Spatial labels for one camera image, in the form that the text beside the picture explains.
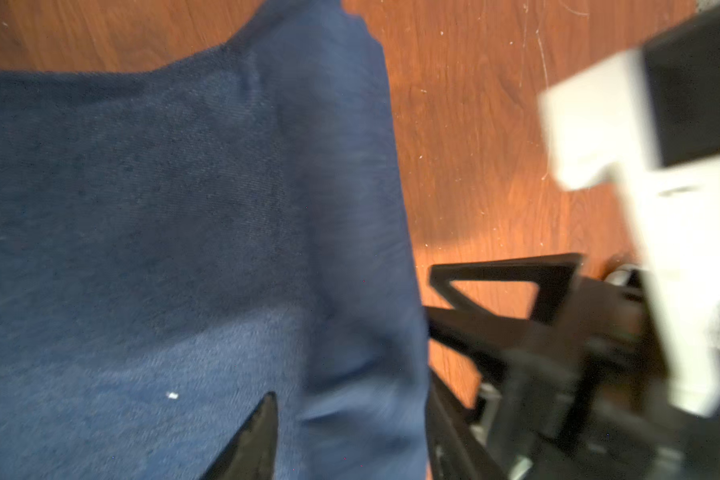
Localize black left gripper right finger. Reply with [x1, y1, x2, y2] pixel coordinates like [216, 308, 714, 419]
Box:
[425, 370, 506, 480]

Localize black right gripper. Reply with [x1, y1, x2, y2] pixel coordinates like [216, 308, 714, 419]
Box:
[425, 253, 720, 479]

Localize blue denim trousers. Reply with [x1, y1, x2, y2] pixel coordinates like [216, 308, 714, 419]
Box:
[0, 1, 429, 479]

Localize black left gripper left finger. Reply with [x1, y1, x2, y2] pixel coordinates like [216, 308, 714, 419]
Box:
[201, 391, 278, 480]

